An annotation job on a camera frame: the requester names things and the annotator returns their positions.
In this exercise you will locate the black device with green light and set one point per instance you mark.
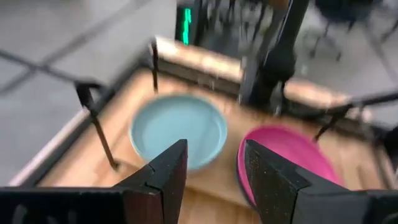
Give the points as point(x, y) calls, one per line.
point(186, 25)

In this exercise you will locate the black metal table frame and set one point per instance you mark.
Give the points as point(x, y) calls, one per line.
point(140, 67)

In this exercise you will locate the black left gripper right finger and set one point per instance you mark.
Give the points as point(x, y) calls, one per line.
point(280, 193)

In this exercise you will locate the pink plate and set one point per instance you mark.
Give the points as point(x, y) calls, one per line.
point(289, 146)

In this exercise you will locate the light blue plate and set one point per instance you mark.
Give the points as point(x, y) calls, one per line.
point(177, 124)

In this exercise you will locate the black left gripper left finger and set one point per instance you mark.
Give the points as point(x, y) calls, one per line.
point(161, 174)

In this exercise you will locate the wooden shelf with black frame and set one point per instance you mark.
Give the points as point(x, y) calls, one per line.
point(93, 121)

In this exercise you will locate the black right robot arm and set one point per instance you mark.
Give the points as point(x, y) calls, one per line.
point(276, 62)

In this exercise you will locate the black office chair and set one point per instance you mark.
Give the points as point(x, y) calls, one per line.
point(339, 12)

